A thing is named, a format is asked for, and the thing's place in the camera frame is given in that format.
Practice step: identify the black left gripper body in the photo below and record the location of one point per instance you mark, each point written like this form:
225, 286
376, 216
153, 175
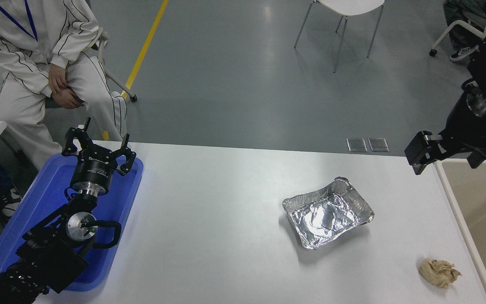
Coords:
93, 169

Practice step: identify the large pale bin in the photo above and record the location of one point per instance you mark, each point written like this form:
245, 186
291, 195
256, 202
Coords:
483, 211

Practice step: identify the metal floor plate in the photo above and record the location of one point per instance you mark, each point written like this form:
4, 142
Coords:
357, 145
379, 145

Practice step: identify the blue plastic tray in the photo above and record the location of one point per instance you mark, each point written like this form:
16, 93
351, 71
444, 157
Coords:
114, 207

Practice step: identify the foil tray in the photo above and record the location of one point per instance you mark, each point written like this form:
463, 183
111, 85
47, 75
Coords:
327, 215

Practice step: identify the white chair with metal legs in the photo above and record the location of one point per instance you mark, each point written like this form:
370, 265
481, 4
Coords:
352, 6

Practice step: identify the person's right hand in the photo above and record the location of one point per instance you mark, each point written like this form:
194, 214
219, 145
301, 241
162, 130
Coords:
68, 100

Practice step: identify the person's left hand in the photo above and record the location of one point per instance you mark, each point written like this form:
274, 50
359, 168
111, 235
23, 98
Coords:
59, 80

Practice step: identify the crumpled tan paper ball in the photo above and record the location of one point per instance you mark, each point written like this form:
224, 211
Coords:
437, 272

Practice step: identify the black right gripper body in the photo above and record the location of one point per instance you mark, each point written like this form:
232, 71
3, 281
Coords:
471, 131

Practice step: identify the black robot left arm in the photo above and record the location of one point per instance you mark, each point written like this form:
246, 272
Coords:
49, 253

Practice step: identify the white chair with casters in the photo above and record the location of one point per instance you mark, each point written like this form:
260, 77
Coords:
433, 52

